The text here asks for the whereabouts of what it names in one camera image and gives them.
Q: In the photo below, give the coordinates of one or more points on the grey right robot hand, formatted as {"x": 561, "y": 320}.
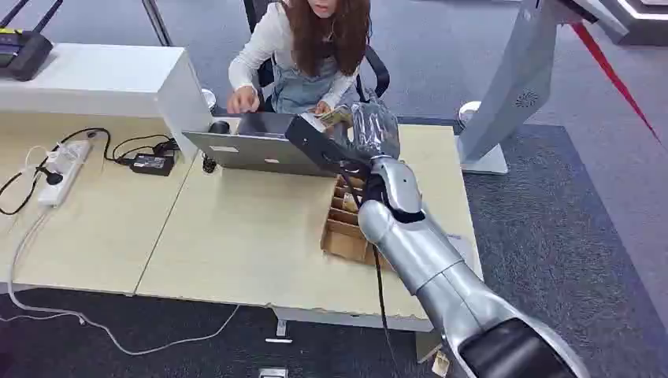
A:
{"x": 377, "y": 130}

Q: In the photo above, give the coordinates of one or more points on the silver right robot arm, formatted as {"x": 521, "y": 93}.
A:
{"x": 417, "y": 250}

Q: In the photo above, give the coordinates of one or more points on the black office chair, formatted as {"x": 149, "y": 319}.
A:
{"x": 377, "y": 70}

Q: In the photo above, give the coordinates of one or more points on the round white base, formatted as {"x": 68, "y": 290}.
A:
{"x": 467, "y": 110}

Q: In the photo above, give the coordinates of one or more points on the person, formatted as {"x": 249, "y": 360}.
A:
{"x": 313, "y": 47}

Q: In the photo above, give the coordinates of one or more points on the wooden card box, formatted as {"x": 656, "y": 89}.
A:
{"x": 344, "y": 237}

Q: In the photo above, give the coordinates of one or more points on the grey laptop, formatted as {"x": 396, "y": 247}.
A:
{"x": 250, "y": 148}

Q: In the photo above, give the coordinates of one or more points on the grey kiosk stand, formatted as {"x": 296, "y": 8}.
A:
{"x": 516, "y": 88}

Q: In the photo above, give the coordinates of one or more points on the black mouse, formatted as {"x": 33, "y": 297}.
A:
{"x": 219, "y": 127}

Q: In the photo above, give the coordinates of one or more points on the round silver bin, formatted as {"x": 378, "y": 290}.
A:
{"x": 209, "y": 99}

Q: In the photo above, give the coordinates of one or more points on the white desk leg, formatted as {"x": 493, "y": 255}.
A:
{"x": 313, "y": 315}

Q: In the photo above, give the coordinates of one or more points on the black power adapter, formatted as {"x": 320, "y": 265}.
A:
{"x": 151, "y": 164}

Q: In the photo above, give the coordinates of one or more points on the red floor tape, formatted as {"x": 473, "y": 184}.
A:
{"x": 610, "y": 73}

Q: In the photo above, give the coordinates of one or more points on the paper tag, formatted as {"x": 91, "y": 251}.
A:
{"x": 441, "y": 364}

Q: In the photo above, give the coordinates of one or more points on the black metal pole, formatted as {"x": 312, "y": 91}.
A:
{"x": 156, "y": 23}

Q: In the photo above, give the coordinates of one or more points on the steel floor socket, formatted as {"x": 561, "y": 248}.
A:
{"x": 273, "y": 373}

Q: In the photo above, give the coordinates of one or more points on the white cabinet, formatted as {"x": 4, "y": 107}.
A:
{"x": 104, "y": 78}

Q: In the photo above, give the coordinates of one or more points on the black white lit platform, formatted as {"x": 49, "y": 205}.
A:
{"x": 644, "y": 18}

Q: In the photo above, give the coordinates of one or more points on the white power strip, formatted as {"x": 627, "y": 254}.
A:
{"x": 65, "y": 172}

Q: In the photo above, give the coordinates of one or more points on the white plug charger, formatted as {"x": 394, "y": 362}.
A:
{"x": 61, "y": 156}

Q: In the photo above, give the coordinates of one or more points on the black router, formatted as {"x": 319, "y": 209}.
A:
{"x": 23, "y": 52}

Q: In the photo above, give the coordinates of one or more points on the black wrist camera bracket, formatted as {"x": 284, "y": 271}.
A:
{"x": 318, "y": 146}

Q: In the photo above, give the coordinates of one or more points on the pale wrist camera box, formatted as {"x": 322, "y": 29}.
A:
{"x": 312, "y": 121}

